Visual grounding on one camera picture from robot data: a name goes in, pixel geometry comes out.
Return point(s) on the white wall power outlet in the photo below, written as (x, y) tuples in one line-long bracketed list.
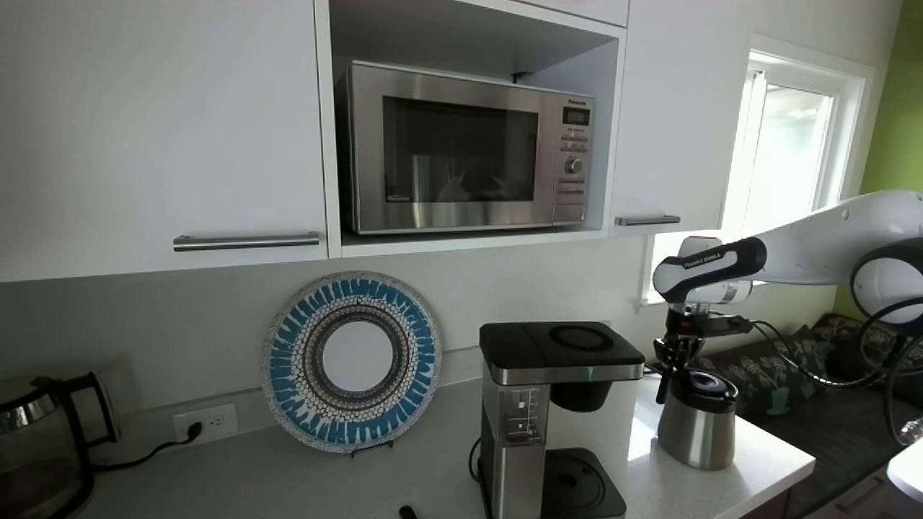
[(209, 421)]

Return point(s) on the left cabinet steel handle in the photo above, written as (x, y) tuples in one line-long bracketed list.
[(242, 239)]

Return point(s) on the black steel coffee maker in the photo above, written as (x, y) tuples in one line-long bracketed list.
[(528, 370)]

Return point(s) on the blue patterned decorative plate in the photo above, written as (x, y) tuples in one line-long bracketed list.
[(353, 360)]

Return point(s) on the cabinet steel handle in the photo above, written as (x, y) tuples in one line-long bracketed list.
[(242, 239), (648, 221)]

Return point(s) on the white left upper cabinet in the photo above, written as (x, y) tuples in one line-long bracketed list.
[(134, 123)]

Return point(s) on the right cabinet steel handle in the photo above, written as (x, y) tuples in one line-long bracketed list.
[(648, 221)]

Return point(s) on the stainless steel microwave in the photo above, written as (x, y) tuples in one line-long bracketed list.
[(447, 153)]

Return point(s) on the stainless steel coffee jar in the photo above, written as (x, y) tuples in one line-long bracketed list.
[(700, 418)]

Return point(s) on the white cabinet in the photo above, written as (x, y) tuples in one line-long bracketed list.
[(679, 108), (134, 123)]

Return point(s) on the white right upper cabinet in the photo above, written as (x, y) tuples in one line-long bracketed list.
[(679, 108)]

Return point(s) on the white framed window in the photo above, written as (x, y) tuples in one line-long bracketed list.
[(793, 143)]

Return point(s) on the glass electric kettle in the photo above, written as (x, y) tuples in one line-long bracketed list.
[(43, 451)]

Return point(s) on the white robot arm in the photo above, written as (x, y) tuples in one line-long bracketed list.
[(865, 244)]

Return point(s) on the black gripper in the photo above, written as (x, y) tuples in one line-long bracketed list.
[(685, 337)]

